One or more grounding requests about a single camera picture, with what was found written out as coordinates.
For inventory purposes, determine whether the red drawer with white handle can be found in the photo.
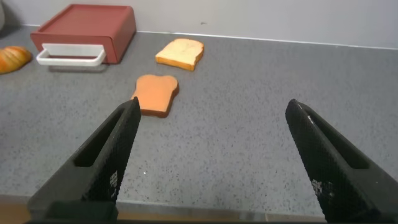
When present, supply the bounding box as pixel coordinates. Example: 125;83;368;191
30;32;118;67

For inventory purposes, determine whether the red drawer case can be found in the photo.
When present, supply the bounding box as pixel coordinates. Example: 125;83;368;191
30;3;137;65

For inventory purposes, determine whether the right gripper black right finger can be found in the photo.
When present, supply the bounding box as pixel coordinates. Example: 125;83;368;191
285;98;398;223

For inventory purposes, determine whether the light toast slice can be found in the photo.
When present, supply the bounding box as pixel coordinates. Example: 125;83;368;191
155;38;205;72

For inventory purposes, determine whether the brown toast slice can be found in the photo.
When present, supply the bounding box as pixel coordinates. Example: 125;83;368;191
131;73;180;119

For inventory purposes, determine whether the pumpkin-shaped orange bread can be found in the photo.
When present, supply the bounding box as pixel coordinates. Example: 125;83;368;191
0;45;33;75

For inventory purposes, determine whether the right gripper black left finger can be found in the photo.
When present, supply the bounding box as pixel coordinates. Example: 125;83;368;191
27;96;142;219

